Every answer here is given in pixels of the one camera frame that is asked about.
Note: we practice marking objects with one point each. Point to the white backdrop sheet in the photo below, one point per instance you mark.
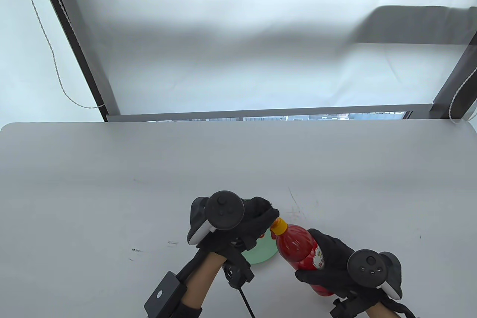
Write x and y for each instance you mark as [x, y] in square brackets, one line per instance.
[223, 72]

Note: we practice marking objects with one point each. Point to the person's left forearm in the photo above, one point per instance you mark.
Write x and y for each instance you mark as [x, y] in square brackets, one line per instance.
[203, 277]

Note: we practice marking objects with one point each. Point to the black white right hand controller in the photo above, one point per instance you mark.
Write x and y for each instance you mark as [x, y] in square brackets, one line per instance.
[367, 267]

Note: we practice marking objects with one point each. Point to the person's right hand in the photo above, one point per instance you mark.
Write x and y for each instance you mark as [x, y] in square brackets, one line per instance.
[333, 258]

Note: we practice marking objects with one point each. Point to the person's left hand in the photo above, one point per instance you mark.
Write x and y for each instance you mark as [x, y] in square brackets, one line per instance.
[257, 217]

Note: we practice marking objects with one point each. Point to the dark metal frame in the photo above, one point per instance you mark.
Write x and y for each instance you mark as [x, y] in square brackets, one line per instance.
[93, 72]

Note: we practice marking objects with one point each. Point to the person's right forearm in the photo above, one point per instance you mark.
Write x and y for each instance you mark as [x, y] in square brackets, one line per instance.
[378, 312]

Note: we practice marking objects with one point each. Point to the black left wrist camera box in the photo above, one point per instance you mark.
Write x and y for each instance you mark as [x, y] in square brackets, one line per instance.
[164, 293]

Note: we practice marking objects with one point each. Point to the black white hand controller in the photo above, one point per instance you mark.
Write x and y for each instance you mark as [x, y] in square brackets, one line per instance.
[367, 267]
[223, 210]

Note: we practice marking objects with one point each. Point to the black white left hand controller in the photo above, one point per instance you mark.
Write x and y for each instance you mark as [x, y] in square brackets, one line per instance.
[223, 210]

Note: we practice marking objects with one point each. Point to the red ketchup bottle yellow cap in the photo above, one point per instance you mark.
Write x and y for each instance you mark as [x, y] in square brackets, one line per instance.
[296, 247]

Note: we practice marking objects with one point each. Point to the green plate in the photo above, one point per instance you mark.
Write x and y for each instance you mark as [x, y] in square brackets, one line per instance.
[264, 252]

